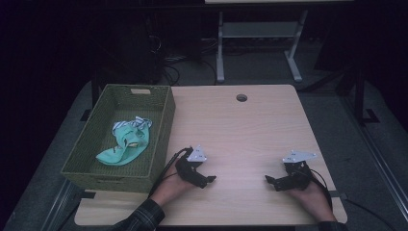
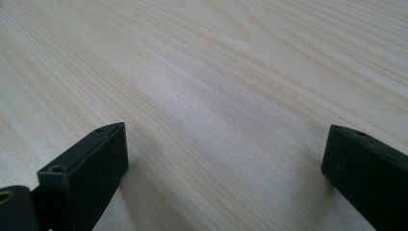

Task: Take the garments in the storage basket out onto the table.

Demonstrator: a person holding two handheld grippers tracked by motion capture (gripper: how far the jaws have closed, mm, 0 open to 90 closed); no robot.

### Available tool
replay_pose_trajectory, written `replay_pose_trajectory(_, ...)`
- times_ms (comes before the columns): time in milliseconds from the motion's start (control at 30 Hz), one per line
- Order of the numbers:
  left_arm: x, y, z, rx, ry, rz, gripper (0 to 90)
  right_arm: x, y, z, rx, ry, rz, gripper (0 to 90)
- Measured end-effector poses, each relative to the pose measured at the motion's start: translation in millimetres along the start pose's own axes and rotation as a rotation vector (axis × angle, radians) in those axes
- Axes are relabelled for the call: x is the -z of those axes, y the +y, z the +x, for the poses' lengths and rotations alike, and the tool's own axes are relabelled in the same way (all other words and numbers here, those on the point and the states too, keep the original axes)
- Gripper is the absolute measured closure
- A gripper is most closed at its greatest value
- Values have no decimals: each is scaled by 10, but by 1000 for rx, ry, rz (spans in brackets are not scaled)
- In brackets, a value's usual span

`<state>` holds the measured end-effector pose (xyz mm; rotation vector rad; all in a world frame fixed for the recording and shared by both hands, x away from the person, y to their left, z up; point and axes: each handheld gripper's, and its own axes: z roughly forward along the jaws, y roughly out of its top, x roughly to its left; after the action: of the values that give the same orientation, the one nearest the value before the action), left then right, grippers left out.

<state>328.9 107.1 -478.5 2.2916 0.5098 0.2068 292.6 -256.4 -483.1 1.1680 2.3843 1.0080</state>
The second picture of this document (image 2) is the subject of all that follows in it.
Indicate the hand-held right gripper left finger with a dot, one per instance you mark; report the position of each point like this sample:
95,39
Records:
86,166

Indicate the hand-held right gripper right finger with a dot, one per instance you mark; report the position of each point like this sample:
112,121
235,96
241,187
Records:
369,173

